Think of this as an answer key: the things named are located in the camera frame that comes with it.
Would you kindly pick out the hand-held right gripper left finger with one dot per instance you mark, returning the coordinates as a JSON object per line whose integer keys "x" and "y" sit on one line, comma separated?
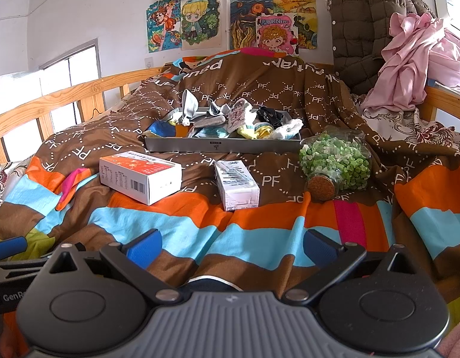
{"x": 144, "y": 250}

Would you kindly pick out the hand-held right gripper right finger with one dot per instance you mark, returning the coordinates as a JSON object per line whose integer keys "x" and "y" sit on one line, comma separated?
{"x": 321, "y": 248}

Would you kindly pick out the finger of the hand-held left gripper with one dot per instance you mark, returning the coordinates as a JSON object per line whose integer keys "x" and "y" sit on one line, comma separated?
{"x": 8, "y": 248}

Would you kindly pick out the plain white sock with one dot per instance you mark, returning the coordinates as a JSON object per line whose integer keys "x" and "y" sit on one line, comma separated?
{"x": 287, "y": 128}

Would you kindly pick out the grey metal tray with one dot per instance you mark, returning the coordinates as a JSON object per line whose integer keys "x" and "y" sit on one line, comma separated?
{"x": 222, "y": 145}

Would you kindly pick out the yellow striped sock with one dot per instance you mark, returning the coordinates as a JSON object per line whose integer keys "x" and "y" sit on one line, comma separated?
{"x": 257, "y": 131}

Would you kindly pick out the light blue sock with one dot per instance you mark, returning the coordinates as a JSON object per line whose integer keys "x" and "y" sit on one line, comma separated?
{"x": 211, "y": 132}

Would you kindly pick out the black sock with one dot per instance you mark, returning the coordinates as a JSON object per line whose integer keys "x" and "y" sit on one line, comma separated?
{"x": 271, "y": 115}

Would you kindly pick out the plain grey sock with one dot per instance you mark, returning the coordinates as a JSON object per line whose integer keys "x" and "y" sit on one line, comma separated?
{"x": 209, "y": 121}

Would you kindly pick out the grey sock with white knot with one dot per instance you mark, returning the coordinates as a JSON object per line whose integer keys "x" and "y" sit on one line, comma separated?
{"x": 189, "y": 110}

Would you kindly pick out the pink white patterned sock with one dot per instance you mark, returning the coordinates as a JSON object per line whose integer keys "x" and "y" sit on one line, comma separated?
{"x": 239, "y": 115}

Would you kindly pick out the grey and white sock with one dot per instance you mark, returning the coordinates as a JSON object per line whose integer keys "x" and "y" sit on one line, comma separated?
{"x": 218, "y": 109}

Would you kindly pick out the orange and white carton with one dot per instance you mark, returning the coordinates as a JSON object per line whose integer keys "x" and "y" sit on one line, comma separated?
{"x": 140, "y": 179}

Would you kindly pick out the bag of green peas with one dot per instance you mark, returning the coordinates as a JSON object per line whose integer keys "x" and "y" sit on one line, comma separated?
{"x": 338, "y": 160}

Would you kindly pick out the small white carton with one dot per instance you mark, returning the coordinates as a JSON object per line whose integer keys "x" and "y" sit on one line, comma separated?
{"x": 237, "y": 186}

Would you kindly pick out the brown printed blanket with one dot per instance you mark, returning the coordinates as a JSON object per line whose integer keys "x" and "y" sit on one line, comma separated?
{"x": 252, "y": 93}

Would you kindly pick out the window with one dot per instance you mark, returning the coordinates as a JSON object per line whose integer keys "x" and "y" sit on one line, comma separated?
{"x": 77, "y": 63}

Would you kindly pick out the pink cloth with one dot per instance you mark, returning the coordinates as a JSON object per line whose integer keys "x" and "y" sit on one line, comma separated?
{"x": 412, "y": 63}

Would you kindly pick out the brown quilted jacket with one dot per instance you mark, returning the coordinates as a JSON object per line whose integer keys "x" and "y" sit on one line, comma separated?
{"x": 360, "y": 26}

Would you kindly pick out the dark fish and seaweed poster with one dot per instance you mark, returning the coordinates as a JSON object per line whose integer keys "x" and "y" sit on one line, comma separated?
{"x": 244, "y": 22}

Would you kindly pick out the white air conditioner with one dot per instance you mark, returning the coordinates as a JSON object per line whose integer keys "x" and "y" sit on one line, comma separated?
{"x": 451, "y": 11}

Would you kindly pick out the white wall outlet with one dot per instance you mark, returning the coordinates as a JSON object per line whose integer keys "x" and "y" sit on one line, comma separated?
{"x": 149, "y": 62}

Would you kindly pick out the pink figure wall poster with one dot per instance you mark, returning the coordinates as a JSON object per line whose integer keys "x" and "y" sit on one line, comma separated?
{"x": 276, "y": 35}

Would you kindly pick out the swimming red-haired figure wall poster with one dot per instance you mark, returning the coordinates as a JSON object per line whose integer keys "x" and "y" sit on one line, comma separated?
{"x": 162, "y": 26}

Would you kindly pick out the blond figure wall poster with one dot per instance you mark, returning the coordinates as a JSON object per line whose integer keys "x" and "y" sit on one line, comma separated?
{"x": 200, "y": 20}

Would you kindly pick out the yellow landscape wall poster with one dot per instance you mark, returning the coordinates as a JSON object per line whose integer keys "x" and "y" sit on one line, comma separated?
{"x": 300, "y": 7}

